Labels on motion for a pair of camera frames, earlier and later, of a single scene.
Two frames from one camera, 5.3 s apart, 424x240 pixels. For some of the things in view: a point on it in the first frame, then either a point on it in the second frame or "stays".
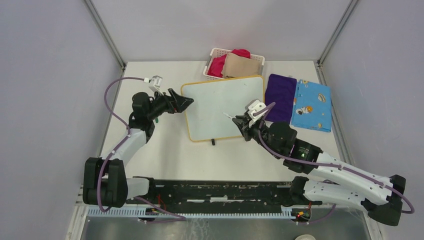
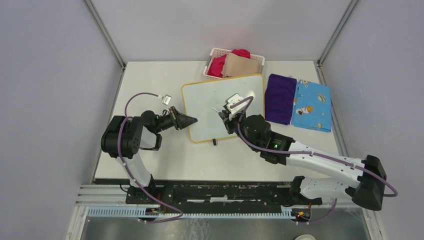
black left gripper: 180,104 -> 180,120
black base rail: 221,198 stays
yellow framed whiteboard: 204,119 stays
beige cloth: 235,65 stays
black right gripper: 244,127 -> 225,116
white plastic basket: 216,52 stays
